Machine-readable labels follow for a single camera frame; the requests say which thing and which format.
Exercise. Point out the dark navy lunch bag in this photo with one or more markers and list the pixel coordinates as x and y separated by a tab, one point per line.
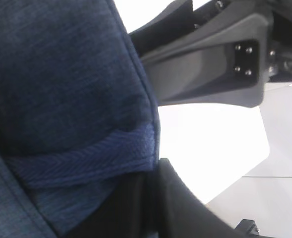
77	117

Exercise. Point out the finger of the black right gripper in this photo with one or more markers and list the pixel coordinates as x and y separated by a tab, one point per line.
175	21
172	68

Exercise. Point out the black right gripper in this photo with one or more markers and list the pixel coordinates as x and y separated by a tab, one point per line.
272	29

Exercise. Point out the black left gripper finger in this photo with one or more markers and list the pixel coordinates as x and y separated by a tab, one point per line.
182	215

